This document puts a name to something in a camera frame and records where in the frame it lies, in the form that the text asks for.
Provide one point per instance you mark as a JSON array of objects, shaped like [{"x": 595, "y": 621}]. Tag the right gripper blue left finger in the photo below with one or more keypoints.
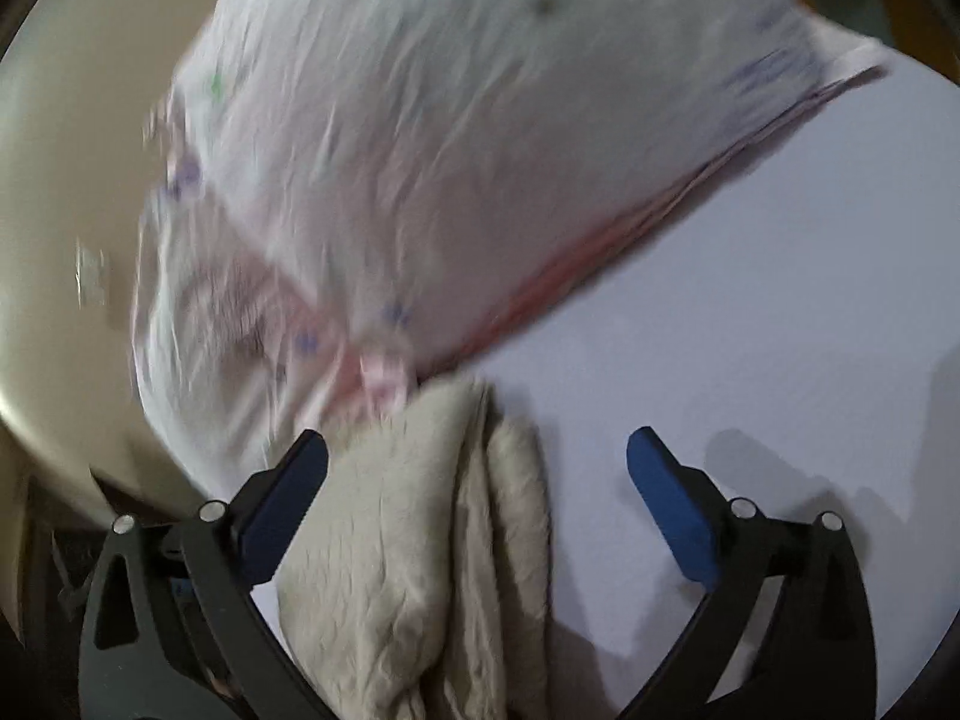
[{"x": 171, "y": 629}]

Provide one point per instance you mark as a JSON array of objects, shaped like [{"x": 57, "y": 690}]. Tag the beige knitted garment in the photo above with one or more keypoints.
[{"x": 418, "y": 585}]

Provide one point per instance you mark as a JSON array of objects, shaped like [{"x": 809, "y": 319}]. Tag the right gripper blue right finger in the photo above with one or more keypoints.
[{"x": 817, "y": 656}]

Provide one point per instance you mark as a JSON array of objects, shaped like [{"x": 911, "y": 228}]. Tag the white wall socket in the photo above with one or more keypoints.
[{"x": 92, "y": 275}]

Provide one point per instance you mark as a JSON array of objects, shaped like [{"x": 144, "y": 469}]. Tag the pink floral pillow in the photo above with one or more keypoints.
[
  {"x": 230, "y": 363},
  {"x": 436, "y": 170}
]

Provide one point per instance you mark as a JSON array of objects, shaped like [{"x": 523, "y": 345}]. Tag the lavender bed sheet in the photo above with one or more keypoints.
[{"x": 792, "y": 330}]

